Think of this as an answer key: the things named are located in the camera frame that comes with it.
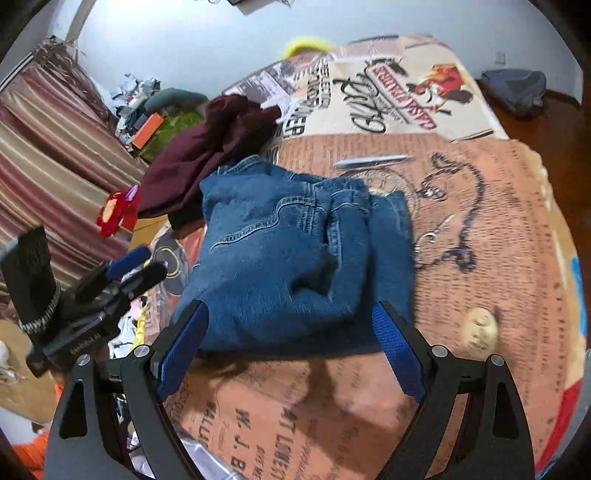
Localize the printed blanket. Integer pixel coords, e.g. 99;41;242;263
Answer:
129;34;591;480

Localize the striped curtain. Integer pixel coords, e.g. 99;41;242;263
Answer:
0;41;148;305

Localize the person's orange clothing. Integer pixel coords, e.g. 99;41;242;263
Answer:
11;383;65;472

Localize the orange box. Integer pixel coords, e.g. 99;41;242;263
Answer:
130;113;165;151

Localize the green cloth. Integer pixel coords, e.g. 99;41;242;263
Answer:
139;111;206;162

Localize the grey backpack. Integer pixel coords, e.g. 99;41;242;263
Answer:
481;68;548;118

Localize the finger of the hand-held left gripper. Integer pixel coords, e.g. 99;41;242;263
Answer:
76;246;151;301
99;262;168;306

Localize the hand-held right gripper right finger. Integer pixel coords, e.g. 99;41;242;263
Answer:
372;300;532;480

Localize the yellow plush item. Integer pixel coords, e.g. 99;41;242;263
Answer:
283;37;331;58

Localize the blue denim jacket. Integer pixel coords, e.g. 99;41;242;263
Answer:
171;154;416;356

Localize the grey-green stuffed item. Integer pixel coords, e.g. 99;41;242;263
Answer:
143;88;208;114

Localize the red flower toy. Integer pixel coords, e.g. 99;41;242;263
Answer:
96;185;141;238

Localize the beige round object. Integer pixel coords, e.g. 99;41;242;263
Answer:
462;308;499;357

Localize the maroon garment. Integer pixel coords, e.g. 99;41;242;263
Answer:
136;95;282;229

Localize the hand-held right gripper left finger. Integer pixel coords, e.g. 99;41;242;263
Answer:
44;299;211;480

